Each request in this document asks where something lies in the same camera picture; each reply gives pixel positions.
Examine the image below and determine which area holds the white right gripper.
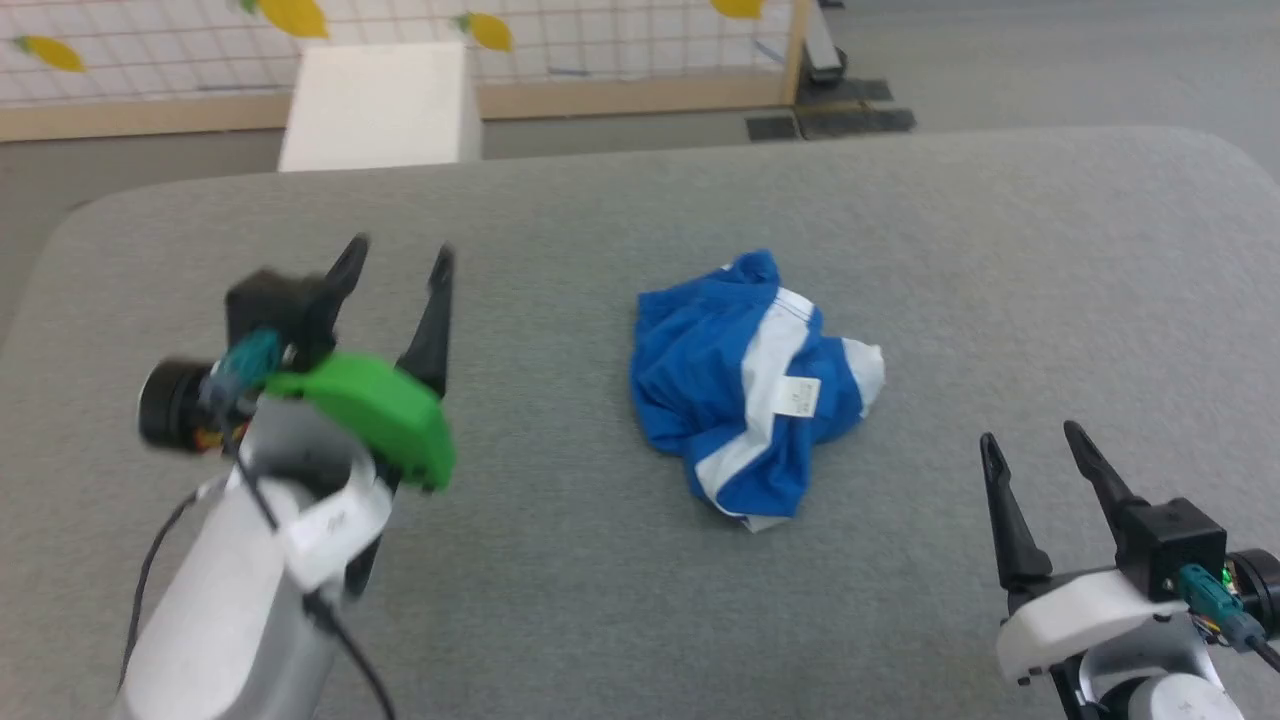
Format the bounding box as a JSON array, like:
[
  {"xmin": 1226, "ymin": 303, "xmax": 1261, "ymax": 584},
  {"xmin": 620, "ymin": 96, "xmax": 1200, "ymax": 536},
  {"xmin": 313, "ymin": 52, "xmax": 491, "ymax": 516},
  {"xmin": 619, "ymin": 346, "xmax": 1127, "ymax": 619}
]
[{"xmin": 980, "ymin": 420, "xmax": 1203, "ymax": 687}]

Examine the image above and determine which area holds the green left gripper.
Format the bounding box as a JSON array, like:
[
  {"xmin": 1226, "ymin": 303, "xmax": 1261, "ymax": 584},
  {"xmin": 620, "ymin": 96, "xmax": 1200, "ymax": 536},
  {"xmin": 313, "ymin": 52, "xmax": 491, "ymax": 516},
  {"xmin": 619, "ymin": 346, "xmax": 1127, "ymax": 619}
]
[{"xmin": 262, "ymin": 233, "xmax": 459, "ymax": 494}]

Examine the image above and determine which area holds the blue white garment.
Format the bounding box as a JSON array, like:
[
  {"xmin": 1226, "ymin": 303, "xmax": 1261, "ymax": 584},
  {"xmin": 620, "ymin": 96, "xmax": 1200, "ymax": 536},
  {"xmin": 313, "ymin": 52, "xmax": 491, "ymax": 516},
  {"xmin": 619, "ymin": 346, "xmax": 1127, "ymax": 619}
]
[{"xmin": 628, "ymin": 250, "xmax": 887, "ymax": 533}]

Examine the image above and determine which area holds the lemon print grid panel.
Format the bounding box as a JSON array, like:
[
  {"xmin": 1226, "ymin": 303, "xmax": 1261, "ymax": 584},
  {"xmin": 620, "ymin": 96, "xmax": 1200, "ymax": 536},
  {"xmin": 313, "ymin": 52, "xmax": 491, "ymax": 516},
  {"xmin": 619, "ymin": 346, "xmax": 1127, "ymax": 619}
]
[{"xmin": 0, "ymin": 0, "xmax": 813, "ymax": 142}]

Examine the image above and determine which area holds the grey black floor device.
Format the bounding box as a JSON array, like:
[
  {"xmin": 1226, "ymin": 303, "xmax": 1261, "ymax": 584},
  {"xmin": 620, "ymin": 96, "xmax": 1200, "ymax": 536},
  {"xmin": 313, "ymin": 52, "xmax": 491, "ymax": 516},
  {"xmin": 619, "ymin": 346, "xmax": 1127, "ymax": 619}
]
[{"xmin": 803, "ymin": 0, "xmax": 851, "ymax": 83}]

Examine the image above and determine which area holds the teal plug black cable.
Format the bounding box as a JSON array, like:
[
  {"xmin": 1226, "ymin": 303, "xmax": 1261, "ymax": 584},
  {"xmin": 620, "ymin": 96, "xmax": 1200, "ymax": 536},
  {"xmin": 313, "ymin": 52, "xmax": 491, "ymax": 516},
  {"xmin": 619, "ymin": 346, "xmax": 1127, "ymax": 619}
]
[{"xmin": 1178, "ymin": 564, "xmax": 1280, "ymax": 673}]

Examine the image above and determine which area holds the white box pedestal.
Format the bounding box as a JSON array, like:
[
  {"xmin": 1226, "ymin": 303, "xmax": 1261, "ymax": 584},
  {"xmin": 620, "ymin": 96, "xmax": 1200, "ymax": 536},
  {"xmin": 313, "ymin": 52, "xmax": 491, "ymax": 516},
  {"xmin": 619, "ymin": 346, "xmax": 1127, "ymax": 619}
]
[{"xmin": 277, "ymin": 42, "xmax": 484, "ymax": 173}]

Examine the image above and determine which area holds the thin black cable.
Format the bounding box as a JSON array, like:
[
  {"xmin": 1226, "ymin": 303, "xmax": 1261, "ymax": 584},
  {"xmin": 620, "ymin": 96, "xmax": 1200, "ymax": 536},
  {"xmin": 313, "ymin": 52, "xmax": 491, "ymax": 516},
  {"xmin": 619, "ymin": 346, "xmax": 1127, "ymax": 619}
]
[
  {"xmin": 118, "ymin": 490, "xmax": 199, "ymax": 696},
  {"xmin": 228, "ymin": 440, "xmax": 397, "ymax": 720}
]

